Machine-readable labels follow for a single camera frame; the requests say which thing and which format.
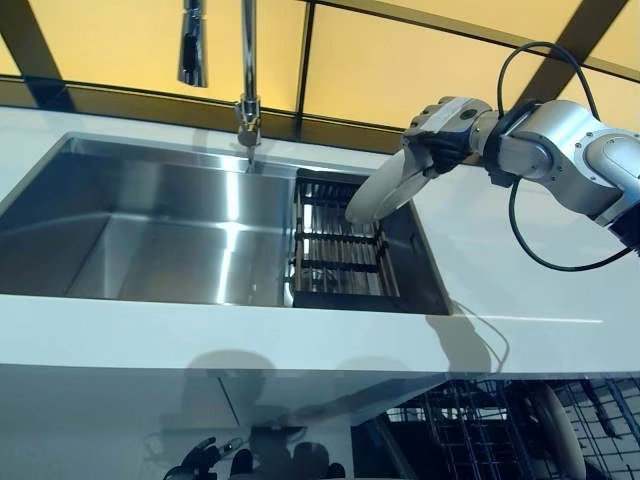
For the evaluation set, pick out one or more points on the black sink drying rack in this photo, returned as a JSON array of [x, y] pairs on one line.
[[340, 260]]

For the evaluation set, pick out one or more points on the robot left hand dark glove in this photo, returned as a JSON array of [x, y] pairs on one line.
[[200, 457]]

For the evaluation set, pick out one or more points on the cream ceramic plate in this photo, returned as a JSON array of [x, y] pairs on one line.
[[565, 430], [380, 195]]

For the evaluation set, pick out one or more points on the yellow window with dark frame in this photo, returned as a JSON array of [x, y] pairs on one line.
[[375, 60]]

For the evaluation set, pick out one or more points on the stainless steel sink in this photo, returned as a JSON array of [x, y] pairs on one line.
[[150, 225]]

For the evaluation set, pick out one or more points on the white base cabinet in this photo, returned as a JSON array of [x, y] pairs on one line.
[[100, 415]]

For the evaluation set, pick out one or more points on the robot right hand dark glove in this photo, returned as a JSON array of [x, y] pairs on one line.
[[460, 112]]

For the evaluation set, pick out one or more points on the built-in dishwasher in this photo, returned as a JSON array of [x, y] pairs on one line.
[[390, 450]]

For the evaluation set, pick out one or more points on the chrome kitchen faucet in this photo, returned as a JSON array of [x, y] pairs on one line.
[[248, 65]]

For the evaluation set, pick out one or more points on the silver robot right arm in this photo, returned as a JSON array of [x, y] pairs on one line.
[[565, 150]]

